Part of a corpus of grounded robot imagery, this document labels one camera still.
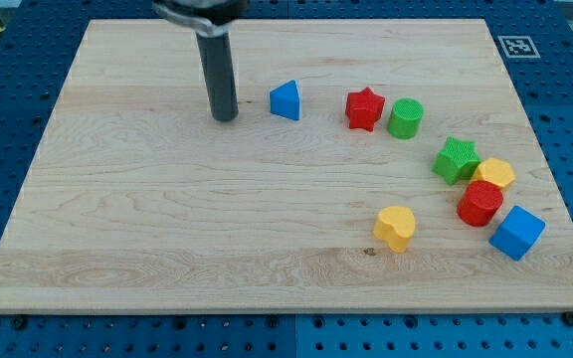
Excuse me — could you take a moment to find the light wooden board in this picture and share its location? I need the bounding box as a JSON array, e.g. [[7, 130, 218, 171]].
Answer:
[[0, 19, 573, 315]]

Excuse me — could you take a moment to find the red cylinder block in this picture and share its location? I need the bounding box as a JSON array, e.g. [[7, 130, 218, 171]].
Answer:
[[457, 180, 503, 227]]

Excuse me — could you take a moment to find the blue cube block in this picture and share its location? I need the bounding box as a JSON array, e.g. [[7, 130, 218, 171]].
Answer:
[[489, 206, 546, 261]]

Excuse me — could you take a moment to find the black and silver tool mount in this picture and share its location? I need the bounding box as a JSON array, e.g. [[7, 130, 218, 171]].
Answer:
[[151, 0, 250, 37]]

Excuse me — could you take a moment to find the red star block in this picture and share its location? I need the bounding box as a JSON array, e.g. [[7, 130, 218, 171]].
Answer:
[[345, 88, 386, 132]]

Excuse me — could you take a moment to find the blue triangle block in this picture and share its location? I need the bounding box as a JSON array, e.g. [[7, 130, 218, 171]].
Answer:
[[270, 80, 300, 121]]

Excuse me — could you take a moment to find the white fiducial marker tag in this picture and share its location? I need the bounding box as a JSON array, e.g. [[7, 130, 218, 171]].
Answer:
[[498, 35, 540, 59]]

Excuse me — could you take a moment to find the green cylinder block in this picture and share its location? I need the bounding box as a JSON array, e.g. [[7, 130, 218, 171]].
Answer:
[[387, 97, 424, 139]]

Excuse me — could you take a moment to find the green star block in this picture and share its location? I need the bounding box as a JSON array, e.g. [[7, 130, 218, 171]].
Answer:
[[432, 136, 480, 185]]

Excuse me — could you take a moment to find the yellow heart block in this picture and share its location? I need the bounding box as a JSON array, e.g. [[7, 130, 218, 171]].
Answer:
[[373, 206, 416, 253]]

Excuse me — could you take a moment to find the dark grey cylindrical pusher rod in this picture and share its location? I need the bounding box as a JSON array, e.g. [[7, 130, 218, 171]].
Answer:
[[196, 33, 238, 121]]

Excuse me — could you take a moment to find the yellow hexagon block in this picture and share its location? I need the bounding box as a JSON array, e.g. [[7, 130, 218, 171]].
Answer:
[[470, 157, 516, 192]]

